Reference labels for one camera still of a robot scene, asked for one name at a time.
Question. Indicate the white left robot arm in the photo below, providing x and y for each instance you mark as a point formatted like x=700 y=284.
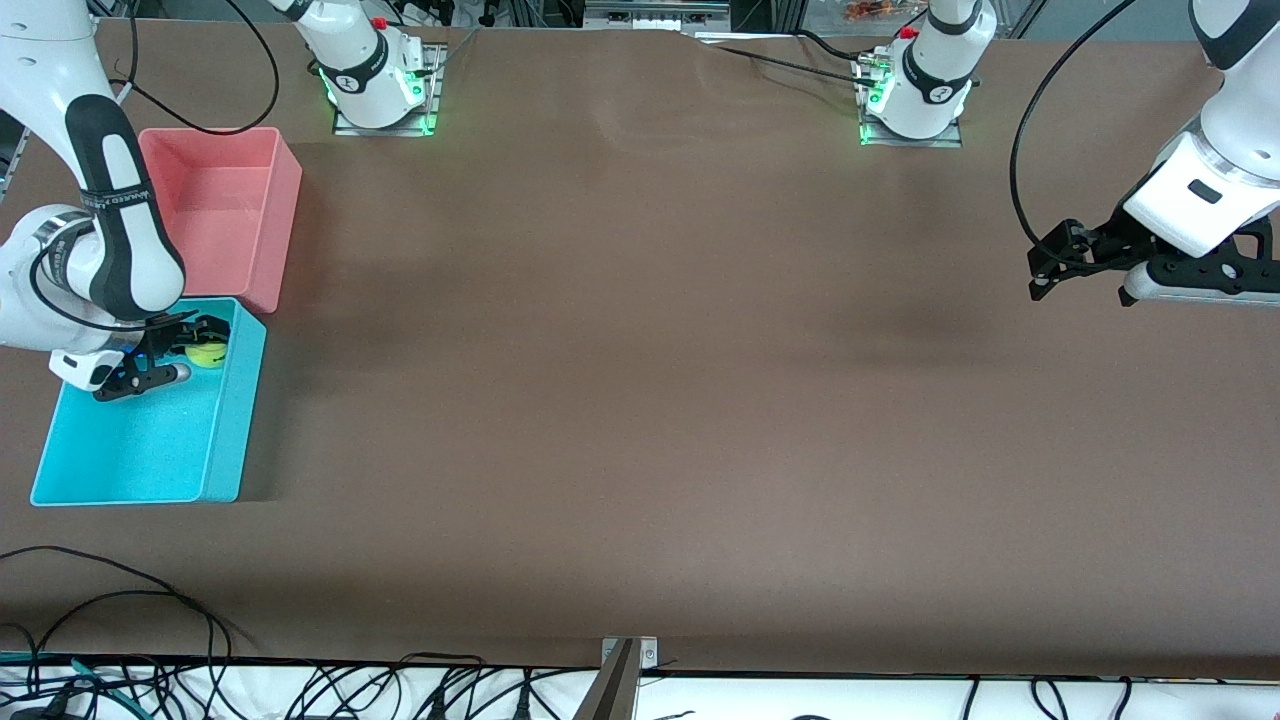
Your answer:
x=935 y=70

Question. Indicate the yellow-green tennis ball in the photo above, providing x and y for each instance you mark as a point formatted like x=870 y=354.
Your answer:
x=207 y=355

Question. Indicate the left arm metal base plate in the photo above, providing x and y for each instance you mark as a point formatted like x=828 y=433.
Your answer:
x=950 y=141

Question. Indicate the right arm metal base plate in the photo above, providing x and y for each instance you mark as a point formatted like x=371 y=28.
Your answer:
x=432 y=105

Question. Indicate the silver metal bracket plate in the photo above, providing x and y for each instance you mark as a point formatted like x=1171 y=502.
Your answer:
x=647 y=652

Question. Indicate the blue plastic bin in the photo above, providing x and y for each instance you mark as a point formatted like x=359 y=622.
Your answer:
x=140 y=440

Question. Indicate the pink plastic bin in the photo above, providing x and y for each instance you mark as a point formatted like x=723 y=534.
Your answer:
x=230 y=210

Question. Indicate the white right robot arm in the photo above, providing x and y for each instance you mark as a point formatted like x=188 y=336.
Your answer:
x=120 y=250

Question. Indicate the grey power strip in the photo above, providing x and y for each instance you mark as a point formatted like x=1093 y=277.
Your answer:
x=655 y=12

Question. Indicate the grey metal camera pole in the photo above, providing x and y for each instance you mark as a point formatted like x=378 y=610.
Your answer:
x=612 y=690

